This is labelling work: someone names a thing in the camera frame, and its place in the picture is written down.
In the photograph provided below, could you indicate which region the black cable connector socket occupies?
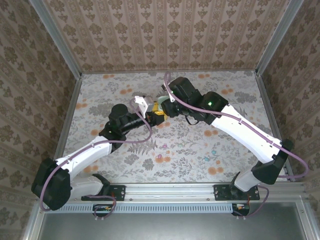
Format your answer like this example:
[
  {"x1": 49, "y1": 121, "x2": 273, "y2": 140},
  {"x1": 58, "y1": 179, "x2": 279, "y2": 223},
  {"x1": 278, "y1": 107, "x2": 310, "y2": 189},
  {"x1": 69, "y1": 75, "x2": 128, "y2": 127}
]
[
  {"x1": 231, "y1": 202, "x2": 251, "y2": 217},
  {"x1": 92, "y1": 203, "x2": 114, "y2": 218}
]

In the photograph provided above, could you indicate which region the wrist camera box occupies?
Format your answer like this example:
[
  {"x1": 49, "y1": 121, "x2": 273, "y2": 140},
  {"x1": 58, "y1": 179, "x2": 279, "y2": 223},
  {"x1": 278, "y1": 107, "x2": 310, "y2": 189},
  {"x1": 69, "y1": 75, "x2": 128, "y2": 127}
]
[
  {"x1": 161, "y1": 83, "x2": 176, "y2": 103},
  {"x1": 134, "y1": 95, "x2": 158, "y2": 116}
]

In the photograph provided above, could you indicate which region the grey metal panel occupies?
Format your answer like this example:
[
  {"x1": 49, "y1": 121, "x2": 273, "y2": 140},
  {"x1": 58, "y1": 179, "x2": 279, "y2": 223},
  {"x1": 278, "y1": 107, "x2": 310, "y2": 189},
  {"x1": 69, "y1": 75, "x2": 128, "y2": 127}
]
[{"x1": 24, "y1": 199, "x2": 316, "y2": 240}]

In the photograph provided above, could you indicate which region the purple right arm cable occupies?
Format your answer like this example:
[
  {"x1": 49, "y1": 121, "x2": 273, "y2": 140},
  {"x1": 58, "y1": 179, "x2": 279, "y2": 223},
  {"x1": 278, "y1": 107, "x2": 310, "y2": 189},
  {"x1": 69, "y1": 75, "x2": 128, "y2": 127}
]
[{"x1": 163, "y1": 71, "x2": 310, "y2": 221}]

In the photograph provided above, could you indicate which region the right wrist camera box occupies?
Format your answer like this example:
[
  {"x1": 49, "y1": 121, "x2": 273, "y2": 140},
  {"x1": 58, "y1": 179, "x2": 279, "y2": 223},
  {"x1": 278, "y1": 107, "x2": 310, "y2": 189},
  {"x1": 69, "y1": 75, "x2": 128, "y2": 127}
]
[{"x1": 161, "y1": 83, "x2": 176, "y2": 103}]

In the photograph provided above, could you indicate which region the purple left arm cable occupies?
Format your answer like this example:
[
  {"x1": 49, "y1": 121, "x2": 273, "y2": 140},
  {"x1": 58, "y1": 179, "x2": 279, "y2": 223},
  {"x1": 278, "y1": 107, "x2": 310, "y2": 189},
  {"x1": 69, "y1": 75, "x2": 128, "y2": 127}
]
[{"x1": 39, "y1": 98, "x2": 153, "y2": 222}]

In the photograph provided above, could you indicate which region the aluminium frame post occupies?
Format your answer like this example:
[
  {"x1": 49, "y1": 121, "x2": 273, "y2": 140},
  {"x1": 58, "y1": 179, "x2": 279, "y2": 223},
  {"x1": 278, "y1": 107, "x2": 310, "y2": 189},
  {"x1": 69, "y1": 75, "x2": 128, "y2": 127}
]
[
  {"x1": 29, "y1": 0, "x2": 83, "y2": 79},
  {"x1": 254, "y1": 0, "x2": 302, "y2": 76}
]

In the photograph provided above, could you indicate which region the grey slotted cable duct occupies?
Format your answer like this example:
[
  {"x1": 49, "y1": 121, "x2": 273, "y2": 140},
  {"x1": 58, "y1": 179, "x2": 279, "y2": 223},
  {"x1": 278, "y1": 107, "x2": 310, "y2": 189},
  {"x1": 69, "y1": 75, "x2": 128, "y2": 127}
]
[{"x1": 57, "y1": 202, "x2": 232, "y2": 215}]

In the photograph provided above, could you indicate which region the aluminium mounting rail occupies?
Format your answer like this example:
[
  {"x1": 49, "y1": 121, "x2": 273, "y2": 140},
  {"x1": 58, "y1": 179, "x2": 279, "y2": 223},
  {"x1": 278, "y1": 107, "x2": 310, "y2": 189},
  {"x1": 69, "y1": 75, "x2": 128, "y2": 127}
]
[{"x1": 37, "y1": 182, "x2": 308, "y2": 203}]

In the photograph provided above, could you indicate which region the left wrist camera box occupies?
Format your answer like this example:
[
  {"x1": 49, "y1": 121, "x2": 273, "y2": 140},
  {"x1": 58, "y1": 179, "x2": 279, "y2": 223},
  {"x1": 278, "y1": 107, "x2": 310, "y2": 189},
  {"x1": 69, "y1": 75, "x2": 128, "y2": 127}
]
[{"x1": 134, "y1": 95, "x2": 158, "y2": 116}]

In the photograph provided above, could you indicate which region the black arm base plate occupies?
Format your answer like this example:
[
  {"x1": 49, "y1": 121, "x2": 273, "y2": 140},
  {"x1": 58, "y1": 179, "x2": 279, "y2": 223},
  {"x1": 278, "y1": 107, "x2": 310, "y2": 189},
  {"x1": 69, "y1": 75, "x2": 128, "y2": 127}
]
[
  {"x1": 81, "y1": 184, "x2": 126, "y2": 202},
  {"x1": 214, "y1": 184, "x2": 260, "y2": 201}
]

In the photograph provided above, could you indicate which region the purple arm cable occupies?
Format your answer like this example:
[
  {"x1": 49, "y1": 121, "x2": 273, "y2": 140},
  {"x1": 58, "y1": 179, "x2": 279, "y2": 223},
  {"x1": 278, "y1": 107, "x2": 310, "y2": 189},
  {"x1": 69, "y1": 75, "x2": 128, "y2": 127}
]
[
  {"x1": 163, "y1": 71, "x2": 310, "y2": 221},
  {"x1": 39, "y1": 98, "x2": 153, "y2": 222}
]

